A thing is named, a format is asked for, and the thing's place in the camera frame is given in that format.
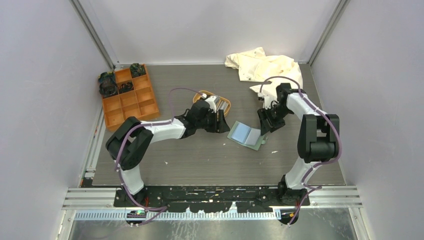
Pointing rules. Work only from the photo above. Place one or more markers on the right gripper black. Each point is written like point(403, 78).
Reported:
point(263, 114)

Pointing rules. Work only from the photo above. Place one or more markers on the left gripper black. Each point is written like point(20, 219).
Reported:
point(219, 126)

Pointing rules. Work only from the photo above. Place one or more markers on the green card holder wallet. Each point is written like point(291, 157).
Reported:
point(247, 136)

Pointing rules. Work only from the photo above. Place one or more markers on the tan oval card tray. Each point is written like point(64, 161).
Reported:
point(197, 97)

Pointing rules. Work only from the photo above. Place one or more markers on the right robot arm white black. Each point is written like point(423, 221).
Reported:
point(318, 139)

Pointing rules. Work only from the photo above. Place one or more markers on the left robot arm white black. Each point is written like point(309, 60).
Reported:
point(129, 143)

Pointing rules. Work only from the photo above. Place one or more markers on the stack of credit cards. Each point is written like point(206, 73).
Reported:
point(223, 104)

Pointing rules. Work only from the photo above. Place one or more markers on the cream crumpled cloth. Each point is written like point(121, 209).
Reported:
point(269, 71)

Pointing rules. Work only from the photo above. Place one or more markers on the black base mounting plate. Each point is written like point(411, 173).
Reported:
point(213, 199)

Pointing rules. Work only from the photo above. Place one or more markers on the orange compartment organizer tray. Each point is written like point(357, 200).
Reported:
point(127, 97)

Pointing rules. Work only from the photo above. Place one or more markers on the dark bundle top compartment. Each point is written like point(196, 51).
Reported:
point(137, 70)

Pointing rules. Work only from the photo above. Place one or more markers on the dark bundle outside tray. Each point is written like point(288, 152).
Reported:
point(107, 76)

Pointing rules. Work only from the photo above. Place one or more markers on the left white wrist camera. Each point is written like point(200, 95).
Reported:
point(212, 100)

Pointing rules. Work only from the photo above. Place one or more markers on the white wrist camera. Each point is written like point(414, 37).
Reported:
point(268, 99)
point(212, 100)

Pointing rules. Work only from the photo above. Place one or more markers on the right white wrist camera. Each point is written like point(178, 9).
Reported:
point(268, 99)

